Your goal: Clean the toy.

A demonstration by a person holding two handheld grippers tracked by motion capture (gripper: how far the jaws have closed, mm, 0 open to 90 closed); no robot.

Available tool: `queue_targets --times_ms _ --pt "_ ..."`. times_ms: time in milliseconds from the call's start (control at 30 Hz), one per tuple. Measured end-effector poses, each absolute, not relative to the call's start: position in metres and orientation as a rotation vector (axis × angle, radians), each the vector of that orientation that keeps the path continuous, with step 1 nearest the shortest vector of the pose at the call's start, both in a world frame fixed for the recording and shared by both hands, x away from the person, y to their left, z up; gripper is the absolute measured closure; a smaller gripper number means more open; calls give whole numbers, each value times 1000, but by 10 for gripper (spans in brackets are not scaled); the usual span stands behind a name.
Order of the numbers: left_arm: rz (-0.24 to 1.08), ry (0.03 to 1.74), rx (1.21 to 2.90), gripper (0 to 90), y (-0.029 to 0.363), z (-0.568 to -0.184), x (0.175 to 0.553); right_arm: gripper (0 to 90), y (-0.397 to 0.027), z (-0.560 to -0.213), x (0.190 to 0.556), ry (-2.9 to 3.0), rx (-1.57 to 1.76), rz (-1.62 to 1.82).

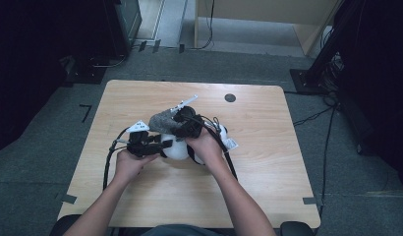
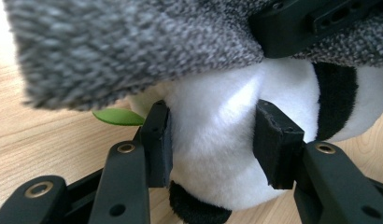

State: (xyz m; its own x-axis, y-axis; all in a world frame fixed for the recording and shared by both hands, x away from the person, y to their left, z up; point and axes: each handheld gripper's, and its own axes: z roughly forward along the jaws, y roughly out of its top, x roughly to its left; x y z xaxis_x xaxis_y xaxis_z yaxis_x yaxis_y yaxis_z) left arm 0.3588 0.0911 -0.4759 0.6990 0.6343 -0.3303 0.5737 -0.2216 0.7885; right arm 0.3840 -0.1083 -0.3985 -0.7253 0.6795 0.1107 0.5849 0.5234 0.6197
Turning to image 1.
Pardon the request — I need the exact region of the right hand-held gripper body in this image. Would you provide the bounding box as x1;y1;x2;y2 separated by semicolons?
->
169;94;204;140

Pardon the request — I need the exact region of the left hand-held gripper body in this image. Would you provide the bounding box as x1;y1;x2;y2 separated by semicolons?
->
125;119;163;158

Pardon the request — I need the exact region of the black and white panda plush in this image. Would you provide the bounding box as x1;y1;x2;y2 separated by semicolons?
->
159;122;239;166

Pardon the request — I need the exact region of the grey cloth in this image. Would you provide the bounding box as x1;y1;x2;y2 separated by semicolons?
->
147;109;185;136

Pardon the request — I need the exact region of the person's left hand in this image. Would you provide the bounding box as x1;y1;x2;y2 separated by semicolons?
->
114;149;160;185

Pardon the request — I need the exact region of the person's right hand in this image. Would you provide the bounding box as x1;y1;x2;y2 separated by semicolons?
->
184;129;225;172

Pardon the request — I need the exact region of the black angled floor tape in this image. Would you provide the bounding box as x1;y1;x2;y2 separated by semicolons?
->
79;103;93;124

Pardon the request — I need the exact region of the person's dark clothing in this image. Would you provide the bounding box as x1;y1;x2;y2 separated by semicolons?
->
141;223;231;236

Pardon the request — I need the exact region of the black chair armrest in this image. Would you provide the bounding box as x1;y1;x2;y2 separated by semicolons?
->
279;220;316;236
48;213;84;236

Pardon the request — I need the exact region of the dark monitor on stand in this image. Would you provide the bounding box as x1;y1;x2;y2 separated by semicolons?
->
102;0;144;60

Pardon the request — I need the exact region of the light wooden cabinet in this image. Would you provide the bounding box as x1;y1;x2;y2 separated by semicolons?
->
193;0;341;57

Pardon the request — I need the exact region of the dark curtain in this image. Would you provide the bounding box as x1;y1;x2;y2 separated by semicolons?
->
0;0;116;157
333;0;403;198

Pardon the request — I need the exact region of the black metal stand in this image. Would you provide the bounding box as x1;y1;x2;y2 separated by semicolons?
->
289;0;359;96

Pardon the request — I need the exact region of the left hand-held gripper black cable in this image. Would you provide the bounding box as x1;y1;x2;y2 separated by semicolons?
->
102;126;133;192

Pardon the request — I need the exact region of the hand-held gripper black cable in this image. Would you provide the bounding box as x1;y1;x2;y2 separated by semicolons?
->
199;114;239;181
102;126;133;192

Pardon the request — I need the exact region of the right hand-held gripper black cable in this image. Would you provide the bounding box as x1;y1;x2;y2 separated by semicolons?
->
199;114;239;181

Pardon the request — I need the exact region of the curved black floor cable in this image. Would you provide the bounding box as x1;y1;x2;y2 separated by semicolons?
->
88;53;128;69

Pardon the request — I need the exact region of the black hanging cable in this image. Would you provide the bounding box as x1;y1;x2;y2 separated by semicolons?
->
189;0;216;51

